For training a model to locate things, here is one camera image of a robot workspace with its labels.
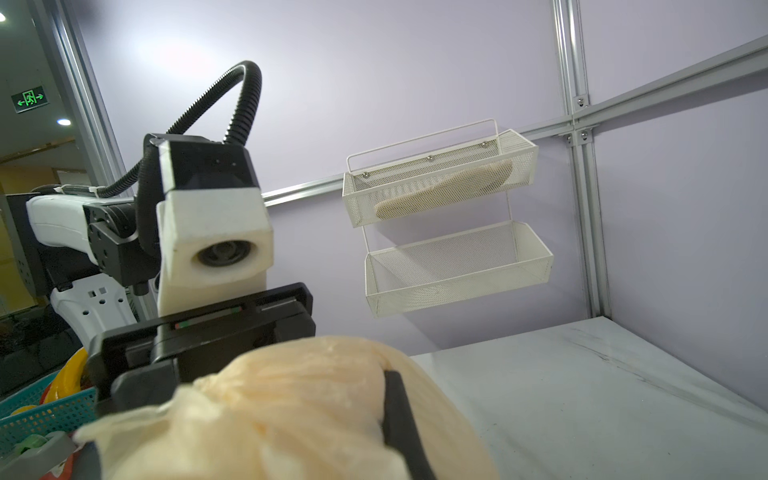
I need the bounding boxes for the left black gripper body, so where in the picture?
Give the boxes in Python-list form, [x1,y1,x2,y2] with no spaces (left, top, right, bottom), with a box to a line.
[86,283,316,414]

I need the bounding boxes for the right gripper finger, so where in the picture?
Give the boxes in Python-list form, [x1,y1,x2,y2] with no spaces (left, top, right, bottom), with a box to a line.
[381,370,436,480]

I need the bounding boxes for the translucent beige plastic bag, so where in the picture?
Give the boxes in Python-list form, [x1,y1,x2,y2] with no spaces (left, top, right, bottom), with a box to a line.
[75,336,498,479]

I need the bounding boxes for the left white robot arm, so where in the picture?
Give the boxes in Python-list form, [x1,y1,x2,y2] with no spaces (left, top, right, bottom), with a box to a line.
[7,187,316,416]

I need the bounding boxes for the teal plastic crate outside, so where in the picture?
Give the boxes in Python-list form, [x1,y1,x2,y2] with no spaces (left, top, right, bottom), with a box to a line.
[1,371,96,456]

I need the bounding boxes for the white lower mesh shelf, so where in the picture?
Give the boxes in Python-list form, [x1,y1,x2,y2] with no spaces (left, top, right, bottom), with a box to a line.
[364,220,554,318]

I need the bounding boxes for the white mesh shelf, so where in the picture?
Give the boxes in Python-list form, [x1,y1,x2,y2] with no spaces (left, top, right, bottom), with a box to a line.
[364,220,554,318]
[342,119,539,228]

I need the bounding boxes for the beige glove in shelf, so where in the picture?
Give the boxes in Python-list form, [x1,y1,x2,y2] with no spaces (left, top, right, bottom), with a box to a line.
[374,160,514,220]

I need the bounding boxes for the white upper mesh shelf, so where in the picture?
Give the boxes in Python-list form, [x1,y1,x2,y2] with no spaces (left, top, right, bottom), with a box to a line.
[342,119,539,228]

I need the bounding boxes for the green exit sign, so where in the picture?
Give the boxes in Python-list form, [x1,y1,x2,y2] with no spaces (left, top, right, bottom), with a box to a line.
[11,85,49,114]

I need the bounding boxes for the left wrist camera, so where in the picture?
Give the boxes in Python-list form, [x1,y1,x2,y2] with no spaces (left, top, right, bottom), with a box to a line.
[146,134,274,316]

